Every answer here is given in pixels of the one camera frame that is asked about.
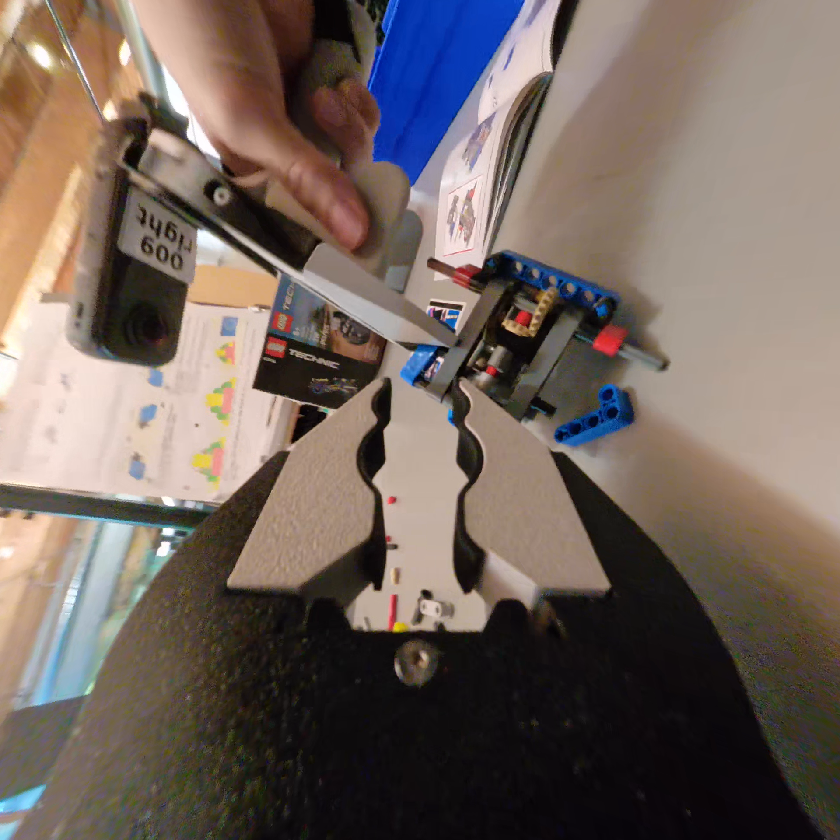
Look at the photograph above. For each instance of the brown cardboard box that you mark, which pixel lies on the brown cardboard box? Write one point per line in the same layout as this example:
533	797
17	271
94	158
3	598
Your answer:
229	285

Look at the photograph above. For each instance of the lego sticker sheet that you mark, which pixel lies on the lego sticker sheet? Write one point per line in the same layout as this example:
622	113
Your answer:
446	313

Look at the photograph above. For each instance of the blue plastic bin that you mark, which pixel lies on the blue plastic bin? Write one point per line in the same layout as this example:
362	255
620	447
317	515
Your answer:
433	79

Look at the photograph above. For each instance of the lego set box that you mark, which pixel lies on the lego set box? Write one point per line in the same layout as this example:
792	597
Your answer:
308	367

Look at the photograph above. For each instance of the blue angled lego beam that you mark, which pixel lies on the blue angled lego beam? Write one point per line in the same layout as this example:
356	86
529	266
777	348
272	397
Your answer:
607	407

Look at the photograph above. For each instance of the grey lego connector piece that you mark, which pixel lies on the grey lego connector piece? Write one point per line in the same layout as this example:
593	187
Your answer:
433	607

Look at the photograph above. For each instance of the white printed instruction poster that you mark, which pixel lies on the white printed instruction poster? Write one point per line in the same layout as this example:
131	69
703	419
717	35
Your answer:
98	407

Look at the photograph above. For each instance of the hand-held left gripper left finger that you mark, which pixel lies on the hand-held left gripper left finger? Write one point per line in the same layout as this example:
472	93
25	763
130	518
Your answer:
308	512

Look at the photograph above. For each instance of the open lego instruction booklet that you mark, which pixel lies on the open lego instruction booklet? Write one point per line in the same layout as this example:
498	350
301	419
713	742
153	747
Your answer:
499	131

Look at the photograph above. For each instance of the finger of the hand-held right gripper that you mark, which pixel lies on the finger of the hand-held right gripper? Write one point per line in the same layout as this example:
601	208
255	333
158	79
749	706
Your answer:
374	295

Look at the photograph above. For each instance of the person's right hand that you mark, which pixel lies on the person's right hand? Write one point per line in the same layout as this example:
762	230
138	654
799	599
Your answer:
243	85

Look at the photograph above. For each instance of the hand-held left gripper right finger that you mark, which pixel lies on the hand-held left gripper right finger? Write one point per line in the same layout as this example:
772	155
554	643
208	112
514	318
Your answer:
531	518

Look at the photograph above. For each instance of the grey and blue lego assembly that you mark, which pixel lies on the grey and blue lego assembly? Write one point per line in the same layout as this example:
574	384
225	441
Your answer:
558	334

